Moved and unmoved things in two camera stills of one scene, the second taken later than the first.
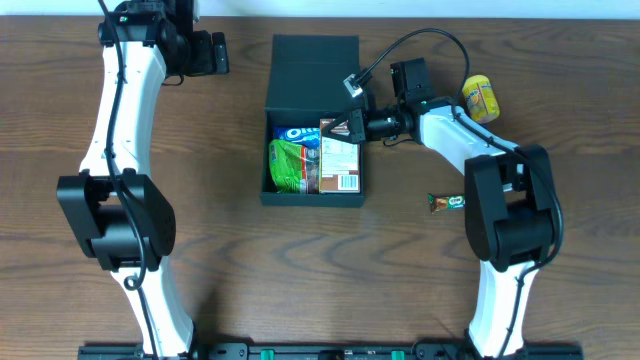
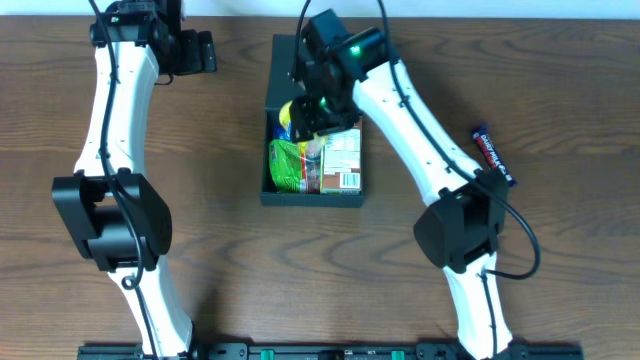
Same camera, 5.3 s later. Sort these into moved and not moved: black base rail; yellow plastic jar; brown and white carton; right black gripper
Moved: yellow plastic jar; right black gripper
Not moved: black base rail; brown and white carton
